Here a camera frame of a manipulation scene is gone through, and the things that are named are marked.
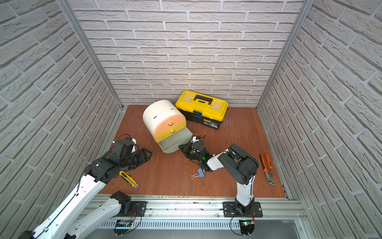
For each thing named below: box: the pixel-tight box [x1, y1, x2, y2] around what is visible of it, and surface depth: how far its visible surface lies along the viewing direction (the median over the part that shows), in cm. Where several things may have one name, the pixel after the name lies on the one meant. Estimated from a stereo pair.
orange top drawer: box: [154, 114, 187, 135], surface depth 83 cm
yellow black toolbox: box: [175, 90, 229, 130], surface depth 101 cm
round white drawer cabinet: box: [142, 99, 193, 154], surface depth 90 cm
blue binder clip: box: [190, 167, 205, 180], surface depth 87 cm
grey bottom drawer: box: [158, 126, 193, 154], surface depth 92 cm
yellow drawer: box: [154, 119, 187, 143], surface depth 89 cm
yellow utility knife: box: [118, 170, 140, 189], surface depth 83 cm
